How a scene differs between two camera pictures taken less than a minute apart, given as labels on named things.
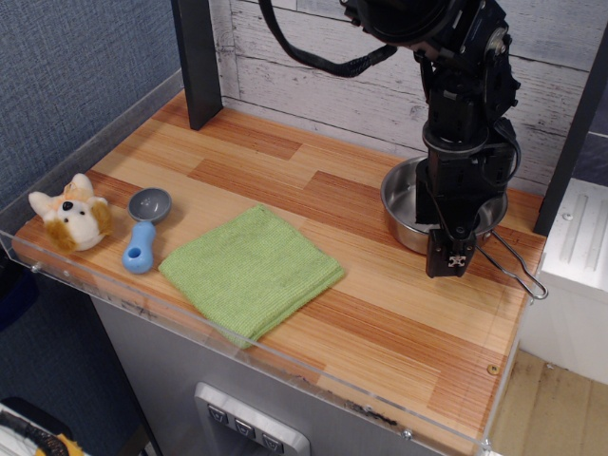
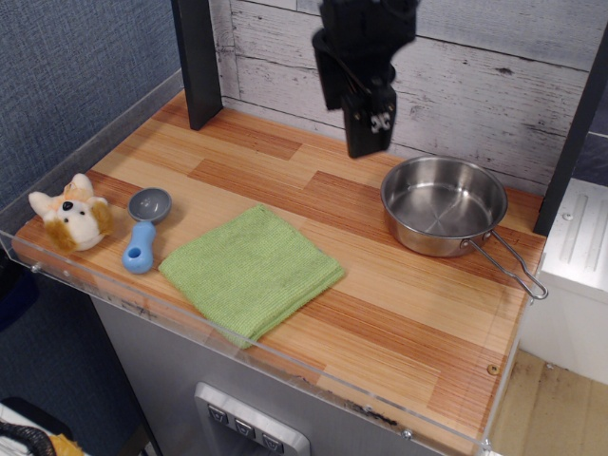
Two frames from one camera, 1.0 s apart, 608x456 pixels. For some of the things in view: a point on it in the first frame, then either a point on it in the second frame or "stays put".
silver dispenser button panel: x=232 y=427 stays put
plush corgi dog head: x=75 y=220 stays put
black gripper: x=470 y=161 -> x=360 y=40
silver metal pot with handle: x=398 y=197 stays put
